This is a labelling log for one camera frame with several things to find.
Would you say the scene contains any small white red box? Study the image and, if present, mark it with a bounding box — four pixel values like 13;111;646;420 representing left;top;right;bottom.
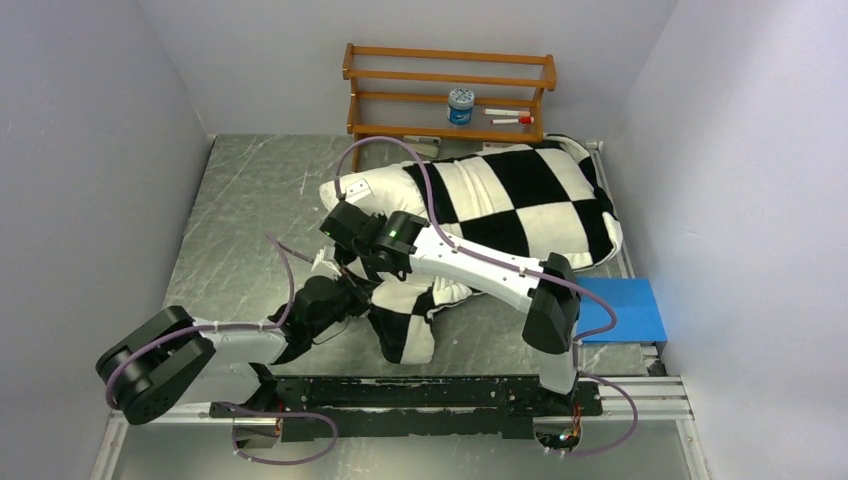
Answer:
482;142;516;152

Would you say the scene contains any red capped marker pen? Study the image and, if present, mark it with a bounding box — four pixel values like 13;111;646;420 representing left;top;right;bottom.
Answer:
490;116;535;125

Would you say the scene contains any black white checkered pillowcase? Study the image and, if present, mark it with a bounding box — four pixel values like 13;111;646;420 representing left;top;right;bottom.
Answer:
334;134;625;366

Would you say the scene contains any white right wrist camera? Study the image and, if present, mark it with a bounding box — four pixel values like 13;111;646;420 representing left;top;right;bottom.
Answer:
343;180;373;204

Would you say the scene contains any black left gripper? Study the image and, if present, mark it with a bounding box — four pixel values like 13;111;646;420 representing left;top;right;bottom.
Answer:
310;269;391;339

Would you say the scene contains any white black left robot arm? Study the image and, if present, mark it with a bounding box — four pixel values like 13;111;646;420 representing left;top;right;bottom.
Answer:
95;273;377;425

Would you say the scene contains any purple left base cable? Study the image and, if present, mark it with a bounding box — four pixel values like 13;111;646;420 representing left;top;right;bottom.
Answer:
221;404;339;468

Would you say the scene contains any white marker pen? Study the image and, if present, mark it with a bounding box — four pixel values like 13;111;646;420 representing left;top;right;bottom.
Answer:
484;108;532;117

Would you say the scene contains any blue white round jar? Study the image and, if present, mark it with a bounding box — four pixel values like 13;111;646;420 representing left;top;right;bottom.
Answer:
447;88;476;126

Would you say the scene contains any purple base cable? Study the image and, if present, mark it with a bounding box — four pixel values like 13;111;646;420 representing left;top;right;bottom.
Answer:
533;370;640;460
221;404;339;468

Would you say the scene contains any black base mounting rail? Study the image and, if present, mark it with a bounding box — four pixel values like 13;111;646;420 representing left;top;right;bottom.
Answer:
242;375;603;442

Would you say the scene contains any white pillow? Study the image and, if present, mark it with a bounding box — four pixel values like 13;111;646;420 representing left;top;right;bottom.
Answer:
339;161;429;219

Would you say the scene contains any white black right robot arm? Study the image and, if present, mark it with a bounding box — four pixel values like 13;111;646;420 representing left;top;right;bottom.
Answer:
320;201;580;414

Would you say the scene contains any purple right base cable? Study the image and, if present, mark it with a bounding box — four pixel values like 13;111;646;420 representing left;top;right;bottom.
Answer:
533;370;640;460

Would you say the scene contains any blue foam block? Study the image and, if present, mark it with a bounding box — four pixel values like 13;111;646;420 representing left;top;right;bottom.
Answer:
578;277;667;343

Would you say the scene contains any wooden shelf rack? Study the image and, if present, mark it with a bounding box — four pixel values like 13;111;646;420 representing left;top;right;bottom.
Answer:
342;43;558;143

